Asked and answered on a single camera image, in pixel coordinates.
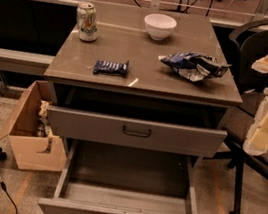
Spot blue chip bag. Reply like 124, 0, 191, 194
158, 52, 231, 82

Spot white bowl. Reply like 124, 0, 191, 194
144, 13, 177, 41

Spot black office chair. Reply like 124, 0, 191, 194
195, 11, 268, 214

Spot upper grey drawer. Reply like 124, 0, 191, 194
47, 106, 227, 157

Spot grey drawer cabinet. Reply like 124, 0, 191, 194
33, 0, 255, 169

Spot blue candy bar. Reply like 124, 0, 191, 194
93, 60, 129, 76

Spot lower grey open drawer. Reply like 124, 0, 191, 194
39, 141, 198, 214

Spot green white soda can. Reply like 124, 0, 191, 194
76, 2, 97, 42

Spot crumpled items in box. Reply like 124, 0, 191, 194
36, 100, 54, 154

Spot cardboard box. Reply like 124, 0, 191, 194
0, 81, 67, 172

